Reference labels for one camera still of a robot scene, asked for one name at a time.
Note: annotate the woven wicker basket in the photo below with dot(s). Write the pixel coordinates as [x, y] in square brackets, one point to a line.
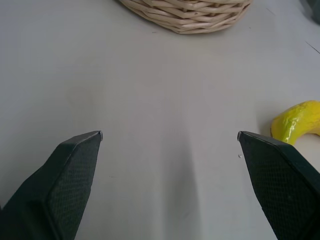
[192, 13]

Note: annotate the yellow plastic banana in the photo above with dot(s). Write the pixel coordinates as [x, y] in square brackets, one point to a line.
[296, 121]

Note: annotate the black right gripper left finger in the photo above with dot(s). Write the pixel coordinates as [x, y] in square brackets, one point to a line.
[57, 185]

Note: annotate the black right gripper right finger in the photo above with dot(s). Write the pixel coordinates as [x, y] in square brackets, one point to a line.
[285, 185]

